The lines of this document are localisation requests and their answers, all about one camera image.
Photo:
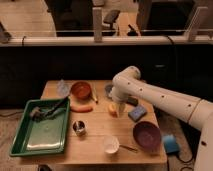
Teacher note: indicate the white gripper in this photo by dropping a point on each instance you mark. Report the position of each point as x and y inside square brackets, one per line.
[120, 107]

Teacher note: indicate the yellow red apple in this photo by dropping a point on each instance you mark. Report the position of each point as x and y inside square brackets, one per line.
[112, 110]

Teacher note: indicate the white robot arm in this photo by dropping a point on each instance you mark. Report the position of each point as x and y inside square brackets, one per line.
[195, 111]

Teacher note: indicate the blue plastic cup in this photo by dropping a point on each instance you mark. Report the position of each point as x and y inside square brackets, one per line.
[108, 89]

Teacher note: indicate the white plastic cup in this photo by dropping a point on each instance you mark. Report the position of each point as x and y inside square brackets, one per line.
[110, 145]

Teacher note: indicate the small metal cup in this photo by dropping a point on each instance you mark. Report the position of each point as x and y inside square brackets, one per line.
[79, 128]

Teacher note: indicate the clear plastic cup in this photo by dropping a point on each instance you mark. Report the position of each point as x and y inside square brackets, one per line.
[62, 88]

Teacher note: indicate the black rectangular block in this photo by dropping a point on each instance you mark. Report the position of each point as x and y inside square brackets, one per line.
[132, 101]

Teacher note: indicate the blue sponge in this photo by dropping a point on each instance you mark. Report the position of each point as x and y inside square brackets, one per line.
[136, 113]

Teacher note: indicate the wooden table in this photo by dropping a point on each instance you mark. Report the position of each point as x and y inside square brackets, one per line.
[88, 149]

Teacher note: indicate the yellow pencil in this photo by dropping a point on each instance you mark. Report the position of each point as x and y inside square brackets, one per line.
[94, 95]

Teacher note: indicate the purple bowl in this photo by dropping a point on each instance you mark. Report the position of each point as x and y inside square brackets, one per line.
[147, 135]

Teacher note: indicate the orange bowl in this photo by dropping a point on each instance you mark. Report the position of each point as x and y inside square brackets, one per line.
[81, 90]

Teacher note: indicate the orange carrot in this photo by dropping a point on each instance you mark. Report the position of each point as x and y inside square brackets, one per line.
[81, 109]

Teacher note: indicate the metal spoon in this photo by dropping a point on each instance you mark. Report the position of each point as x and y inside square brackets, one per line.
[129, 148]

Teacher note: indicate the green plastic tray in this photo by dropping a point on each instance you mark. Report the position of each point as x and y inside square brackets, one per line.
[46, 137]

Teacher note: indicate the black office chair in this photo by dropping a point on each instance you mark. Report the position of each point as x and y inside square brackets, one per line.
[110, 19]

